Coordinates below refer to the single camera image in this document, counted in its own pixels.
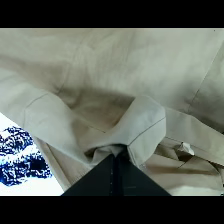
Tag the beige shirt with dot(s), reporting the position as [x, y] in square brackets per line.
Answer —
[110, 80]

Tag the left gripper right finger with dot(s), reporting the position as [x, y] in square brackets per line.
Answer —
[136, 182]

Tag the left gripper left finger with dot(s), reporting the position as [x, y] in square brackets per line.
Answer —
[96, 181]

